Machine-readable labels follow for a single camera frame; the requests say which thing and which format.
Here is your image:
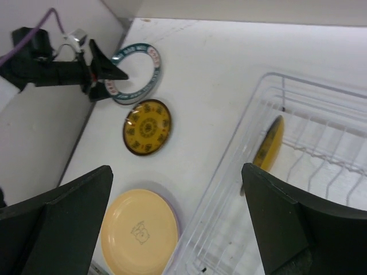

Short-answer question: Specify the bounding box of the dark yellow patterned plate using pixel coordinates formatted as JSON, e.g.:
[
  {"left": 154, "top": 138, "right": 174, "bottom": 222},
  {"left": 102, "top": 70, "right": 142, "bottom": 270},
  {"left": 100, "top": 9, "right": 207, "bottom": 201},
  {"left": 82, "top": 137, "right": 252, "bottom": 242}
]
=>
[{"left": 252, "top": 115, "right": 284, "bottom": 172}]

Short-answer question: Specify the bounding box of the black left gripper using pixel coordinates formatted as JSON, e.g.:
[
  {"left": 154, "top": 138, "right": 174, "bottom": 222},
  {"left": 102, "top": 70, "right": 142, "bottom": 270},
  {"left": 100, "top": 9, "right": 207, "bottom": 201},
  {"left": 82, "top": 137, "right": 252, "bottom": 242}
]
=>
[{"left": 1, "top": 29, "right": 128, "bottom": 102}]

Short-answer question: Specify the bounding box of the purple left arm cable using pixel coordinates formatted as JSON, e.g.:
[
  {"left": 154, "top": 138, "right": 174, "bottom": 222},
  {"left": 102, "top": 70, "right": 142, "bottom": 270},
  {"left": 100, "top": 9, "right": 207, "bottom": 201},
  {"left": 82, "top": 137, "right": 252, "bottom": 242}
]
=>
[{"left": 0, "top": 7, "right": 64, "bottom": 65}]

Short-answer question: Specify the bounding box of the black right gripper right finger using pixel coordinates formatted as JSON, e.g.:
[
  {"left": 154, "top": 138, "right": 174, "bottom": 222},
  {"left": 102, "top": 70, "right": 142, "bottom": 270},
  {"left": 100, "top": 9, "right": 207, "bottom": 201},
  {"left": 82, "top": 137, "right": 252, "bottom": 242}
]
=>
[{"left": 241, "top": 163, "right": 366, "bottom": 274}]

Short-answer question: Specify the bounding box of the purple plastic plate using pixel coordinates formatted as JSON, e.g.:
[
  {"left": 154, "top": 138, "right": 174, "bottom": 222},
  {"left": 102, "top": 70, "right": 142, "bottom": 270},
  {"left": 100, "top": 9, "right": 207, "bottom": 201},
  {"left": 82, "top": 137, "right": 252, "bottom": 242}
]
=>
[{"left": 162, "top": 196, "right": 182, "bottom": 274}]

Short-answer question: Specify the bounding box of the beige yellow plate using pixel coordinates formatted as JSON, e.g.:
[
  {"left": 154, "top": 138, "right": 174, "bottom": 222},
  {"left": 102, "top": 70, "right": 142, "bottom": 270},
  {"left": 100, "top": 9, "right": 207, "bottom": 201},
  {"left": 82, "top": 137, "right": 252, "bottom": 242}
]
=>
[{"left": 100, "top": 189, "right": 179, "bottom": 274}]

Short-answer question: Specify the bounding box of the white wire dish rack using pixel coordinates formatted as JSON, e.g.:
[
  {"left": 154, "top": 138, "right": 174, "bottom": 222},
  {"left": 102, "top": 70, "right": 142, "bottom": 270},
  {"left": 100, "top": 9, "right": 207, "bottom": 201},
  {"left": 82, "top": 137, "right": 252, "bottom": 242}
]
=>
[{"left": 164, "top": 67, "right": 366, "bottom": 274}]

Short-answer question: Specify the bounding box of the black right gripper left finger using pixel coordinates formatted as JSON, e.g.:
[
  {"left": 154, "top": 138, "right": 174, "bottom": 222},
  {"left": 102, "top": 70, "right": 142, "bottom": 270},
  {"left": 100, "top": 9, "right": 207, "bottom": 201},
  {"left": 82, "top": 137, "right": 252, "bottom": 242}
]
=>
[{"left": 1, "top": 166, "right": 114, "bottom": 274}]

